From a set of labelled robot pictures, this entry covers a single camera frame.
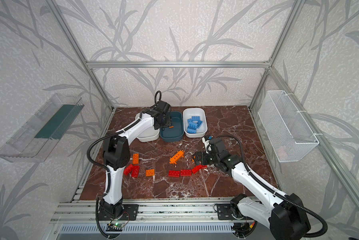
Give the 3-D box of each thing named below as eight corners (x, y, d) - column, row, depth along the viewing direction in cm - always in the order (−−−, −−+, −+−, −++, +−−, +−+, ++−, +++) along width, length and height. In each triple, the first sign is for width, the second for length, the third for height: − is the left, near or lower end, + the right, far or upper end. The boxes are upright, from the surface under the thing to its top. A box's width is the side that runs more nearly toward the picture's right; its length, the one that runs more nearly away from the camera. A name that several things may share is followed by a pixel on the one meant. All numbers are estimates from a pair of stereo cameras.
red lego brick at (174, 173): (168, 177, 87) (167, 175, 85) (168, 171, 89) (168, 170, 88) (180, 177, 87) (180, 175, 85) (180, 171, 89) (180, 170, 88)
